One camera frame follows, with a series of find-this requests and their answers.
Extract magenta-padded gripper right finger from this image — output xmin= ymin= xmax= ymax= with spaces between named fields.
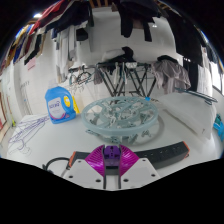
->
xmin=116 ymin=144 xmax=161 ymax=190

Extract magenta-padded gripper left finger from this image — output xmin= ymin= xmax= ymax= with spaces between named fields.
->
xmin=62 ymin=144 xmax=108 ymax=190

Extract purple charger block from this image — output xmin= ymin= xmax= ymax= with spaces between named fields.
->
xmin=102 ymin=144 xmax=122 ymax=177

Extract black orange-ended power strip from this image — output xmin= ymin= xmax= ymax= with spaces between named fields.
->
xmin=68 ymin=140 xmax=191 ymax=170

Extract pale teal round peg hanger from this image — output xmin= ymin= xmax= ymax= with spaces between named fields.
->
xmin=81 ymin=95 xmax=165 ymax=145

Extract yellow floor sign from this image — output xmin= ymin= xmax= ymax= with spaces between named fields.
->
xmin=71 ymin=96 xmax=81 ymax=115

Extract blue detergent bottle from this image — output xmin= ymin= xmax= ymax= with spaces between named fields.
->
xmin=44 ymin=81 xmax=78 ymax=125

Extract white pillow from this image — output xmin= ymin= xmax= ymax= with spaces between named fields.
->
xmin=156 ymin=91 xmax=218 ymax=141

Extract blue bucket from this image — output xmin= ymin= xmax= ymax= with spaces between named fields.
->
xmin=213 ymin=113 xmax=224 ymax=141

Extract dark teal clothes hanger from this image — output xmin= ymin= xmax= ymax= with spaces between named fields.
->
xmin=174 ymin=87 xmax=219 ymax=105

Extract black folding drying rack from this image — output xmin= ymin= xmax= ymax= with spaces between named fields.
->
xmin=68 ymin=61 xmax=158 ymax=99

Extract grey garment on rack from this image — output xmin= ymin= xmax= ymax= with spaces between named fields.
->
xmin=152 ymin=55 xmax=192 ymax=95

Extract black and white garment pile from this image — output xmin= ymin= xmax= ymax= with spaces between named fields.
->
xmin=101 ymin=46 xmax=136 ymax=66

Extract hanging clothes row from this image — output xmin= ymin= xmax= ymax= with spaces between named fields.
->
xmin=0 ymin=0 xmax=224 ymax=98

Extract purple wire hangers pile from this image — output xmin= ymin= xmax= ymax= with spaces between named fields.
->
xmin=6 ymin=114 xmax=51 ymax=158

